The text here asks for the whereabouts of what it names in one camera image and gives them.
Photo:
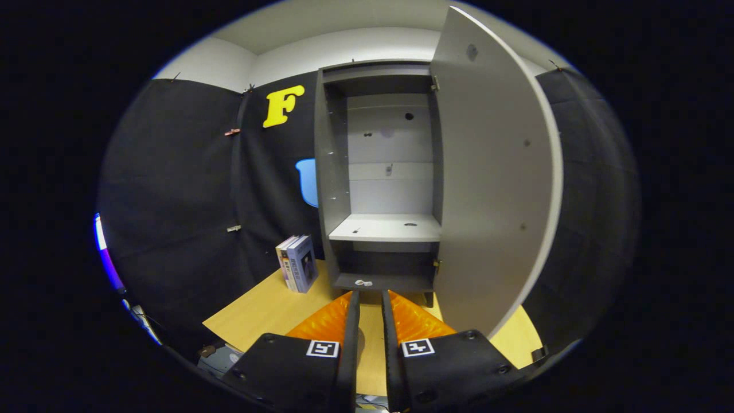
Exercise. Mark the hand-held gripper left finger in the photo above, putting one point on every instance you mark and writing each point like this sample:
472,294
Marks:
351,355

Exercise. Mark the black backdrop cloth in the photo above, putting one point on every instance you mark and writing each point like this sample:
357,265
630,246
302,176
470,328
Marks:
172,201

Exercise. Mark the beige shoe cabinet door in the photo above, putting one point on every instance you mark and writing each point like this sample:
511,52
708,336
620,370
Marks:
493,172

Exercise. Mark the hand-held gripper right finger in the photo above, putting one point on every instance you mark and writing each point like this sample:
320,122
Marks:
391,361

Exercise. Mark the grey shoe cabinet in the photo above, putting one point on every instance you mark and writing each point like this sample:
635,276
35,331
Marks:
332,172

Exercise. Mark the blue-grey covered book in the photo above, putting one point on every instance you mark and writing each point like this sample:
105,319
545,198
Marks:
304,264

